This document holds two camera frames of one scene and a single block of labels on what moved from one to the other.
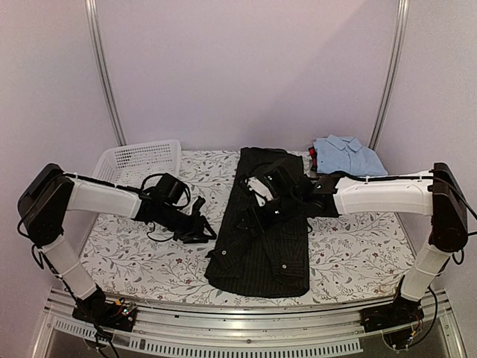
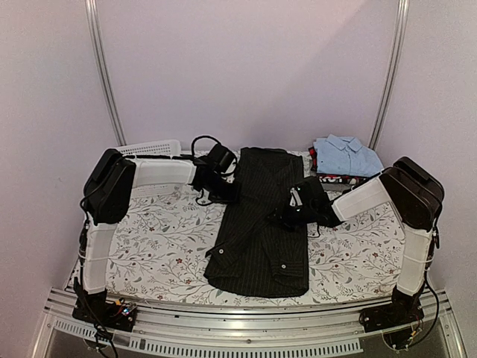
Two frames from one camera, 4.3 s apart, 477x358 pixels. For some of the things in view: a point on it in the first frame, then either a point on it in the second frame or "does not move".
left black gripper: [194, 230] to [232, 197]
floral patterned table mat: [352, 258] does not move
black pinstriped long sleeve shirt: [271, 262] does not move
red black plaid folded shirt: [313, 153] does not move
